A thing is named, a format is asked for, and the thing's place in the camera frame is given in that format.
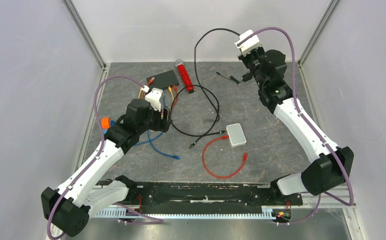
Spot black power adapter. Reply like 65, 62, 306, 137
216, 72, 252, 84

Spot long blue ethernet cable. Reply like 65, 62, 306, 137
134, 130, 165, 147

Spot yellow ethernet cable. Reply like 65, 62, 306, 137
138, 85, 177, 107

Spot short red ethernet cable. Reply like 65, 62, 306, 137
146, 76, 179, 100

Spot black network switch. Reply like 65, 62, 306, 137
146, 70, 179, 90

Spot black cable teal collar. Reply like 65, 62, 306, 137
189, 27, 240, 149
170, 84, 225, 138

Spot white plastic box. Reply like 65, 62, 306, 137
226, 123, 247, 147

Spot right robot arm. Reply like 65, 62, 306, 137
238, 46, 354, 204

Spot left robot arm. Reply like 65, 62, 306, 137
41, 99, 172, 240

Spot blue orange toy bricks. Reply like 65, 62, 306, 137
101, 117, 115, 134

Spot red glitter tube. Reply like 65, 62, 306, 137
175, 59, 195, 94

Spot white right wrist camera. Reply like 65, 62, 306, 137
234, 29, 262, 56

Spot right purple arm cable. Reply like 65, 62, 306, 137
245, 26, 355, 226

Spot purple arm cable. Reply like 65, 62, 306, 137
46, 75, 164, 240
245, 26, 355, 226

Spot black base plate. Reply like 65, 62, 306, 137
121, 181, 303, 215

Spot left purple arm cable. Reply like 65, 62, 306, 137
46, 75, 164, 240

